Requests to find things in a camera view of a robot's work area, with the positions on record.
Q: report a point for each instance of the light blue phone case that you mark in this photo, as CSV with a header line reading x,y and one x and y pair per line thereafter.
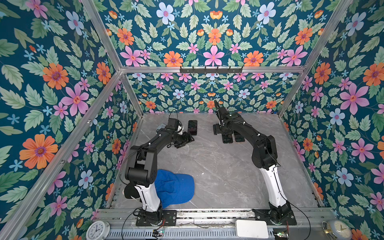
x,y
161,126

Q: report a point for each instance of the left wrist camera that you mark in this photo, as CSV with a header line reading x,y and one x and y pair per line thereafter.
x,y
174,125

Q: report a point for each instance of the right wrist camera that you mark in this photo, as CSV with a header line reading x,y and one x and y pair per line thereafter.
x,y
221,113

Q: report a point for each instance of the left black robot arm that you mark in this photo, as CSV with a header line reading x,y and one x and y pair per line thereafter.
x,y
142,161

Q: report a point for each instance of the black hook rail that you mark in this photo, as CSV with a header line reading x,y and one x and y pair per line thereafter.
x,y
210,70

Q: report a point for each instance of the pink-edged smartphone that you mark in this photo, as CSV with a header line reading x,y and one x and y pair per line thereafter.
x,y
238,137

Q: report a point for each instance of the blue-edged smartphone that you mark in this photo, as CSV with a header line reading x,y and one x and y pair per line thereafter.
x,y
193,127

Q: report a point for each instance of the silver alarm clock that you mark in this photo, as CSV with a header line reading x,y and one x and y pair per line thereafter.
x,y
337,230

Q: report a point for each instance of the silver-edged smartphone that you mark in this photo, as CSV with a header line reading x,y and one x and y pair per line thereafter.
x,y
227,138

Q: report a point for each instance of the white wall clock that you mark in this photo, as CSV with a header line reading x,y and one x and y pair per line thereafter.
x,y
98,230

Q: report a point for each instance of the blue baseball cap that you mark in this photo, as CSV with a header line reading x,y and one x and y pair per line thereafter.
x,y
174,189

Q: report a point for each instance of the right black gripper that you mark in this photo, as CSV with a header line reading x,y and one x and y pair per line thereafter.
x,y
216,130

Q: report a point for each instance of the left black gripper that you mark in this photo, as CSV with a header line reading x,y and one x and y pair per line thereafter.
x,y
186,138

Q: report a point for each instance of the black plush toy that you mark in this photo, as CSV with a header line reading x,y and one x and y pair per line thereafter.
x,y
130,192

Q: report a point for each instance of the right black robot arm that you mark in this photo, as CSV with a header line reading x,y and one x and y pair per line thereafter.
x,y
264,157

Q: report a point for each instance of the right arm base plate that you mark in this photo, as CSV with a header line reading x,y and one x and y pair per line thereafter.
x,y
265,215

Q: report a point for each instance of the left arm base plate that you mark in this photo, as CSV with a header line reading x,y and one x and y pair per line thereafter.
x,y
156,219

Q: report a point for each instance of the white rectangular box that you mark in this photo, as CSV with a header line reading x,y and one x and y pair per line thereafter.
x,y
251,229

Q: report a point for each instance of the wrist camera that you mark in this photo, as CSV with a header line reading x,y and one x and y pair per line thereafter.
x,y
174,125
221,113

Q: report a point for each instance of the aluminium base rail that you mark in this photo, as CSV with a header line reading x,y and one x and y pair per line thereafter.
x,y
213,224

